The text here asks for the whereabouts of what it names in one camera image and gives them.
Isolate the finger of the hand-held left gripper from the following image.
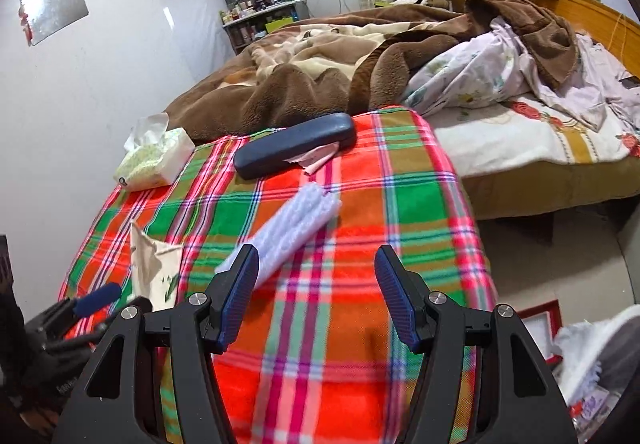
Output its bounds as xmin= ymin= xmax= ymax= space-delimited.
xmin=55 ymin=297 xmax=153 ymax=351
xmin=27 ymin=283 xmax=123 ymax=342

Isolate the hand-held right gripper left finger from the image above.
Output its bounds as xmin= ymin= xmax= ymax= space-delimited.
xmin=50 ymin=244 xmax=261 ymax=444

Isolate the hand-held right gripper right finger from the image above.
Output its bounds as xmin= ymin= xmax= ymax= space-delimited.
xmin=375 ymin=244 xmax=578 ymax=444

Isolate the beige paper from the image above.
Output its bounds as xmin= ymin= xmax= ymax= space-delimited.
xmin=129 ymin=221 xmax=183 ymax=312

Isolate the white foam wrap roll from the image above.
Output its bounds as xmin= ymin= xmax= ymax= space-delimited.
xmin=215 ymin=181 xmax=342 ymax=282

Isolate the white round waste bin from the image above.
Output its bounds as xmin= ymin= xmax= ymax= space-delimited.
xmin=550 ymin=307 xmax=640 ymax=444

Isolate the person's left hand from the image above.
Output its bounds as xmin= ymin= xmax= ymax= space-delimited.
xmin=20 ymin=404 xmax=63 ymax=440

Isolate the plaid table cloth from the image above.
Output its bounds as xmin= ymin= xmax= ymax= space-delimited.
xmin=57 ymin=105 xmax=498 ymax=444

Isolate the green white tissue pack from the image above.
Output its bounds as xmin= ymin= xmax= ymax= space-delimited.
xmin=114 ymin=113 xmax=196 ymax=190

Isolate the red framed box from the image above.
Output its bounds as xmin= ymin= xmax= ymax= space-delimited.
xmin=515 ymin=299 xmax=564 ymax=366

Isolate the pink cleaning cloth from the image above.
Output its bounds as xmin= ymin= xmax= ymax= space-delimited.
xmin=287 ymin=144 xmax=342 ymax=175

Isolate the dark blue glasses case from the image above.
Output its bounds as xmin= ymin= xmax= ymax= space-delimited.
xmin=233 ymin=113 xmax=357 ymax=181

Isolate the wooden bed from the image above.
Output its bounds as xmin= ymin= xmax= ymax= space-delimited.
xmin=435 ymin=0 xmax=640 ymax=220

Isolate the white rose bed sheet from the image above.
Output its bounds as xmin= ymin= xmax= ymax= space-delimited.
xmin=432 ymin=94 xmax=640 ymax=177

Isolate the brown fleece blanket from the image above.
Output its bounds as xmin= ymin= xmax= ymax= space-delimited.
xmin=162 ymin=0 xmax=581 ymax=142

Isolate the pale floral quilt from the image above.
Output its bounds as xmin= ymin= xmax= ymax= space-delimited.
xmin=402 ymin=17 xmax=640 ymax=132

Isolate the white storage shelf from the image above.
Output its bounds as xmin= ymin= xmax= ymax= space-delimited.
xmin=222 ymin=0 xmax=311 ymax=58

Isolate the group of bottles and jars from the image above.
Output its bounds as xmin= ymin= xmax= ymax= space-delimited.
xmin=220 ymin=0 xmax=301 ymax=22

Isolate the red wall ornament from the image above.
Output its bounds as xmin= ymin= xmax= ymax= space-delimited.
xmin=19 ymin=4 xmax=34 ymax=45

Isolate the silver foil wall sheet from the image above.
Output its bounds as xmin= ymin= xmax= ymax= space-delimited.
xmin=19 ymin=0 xmax=90 ymax=46

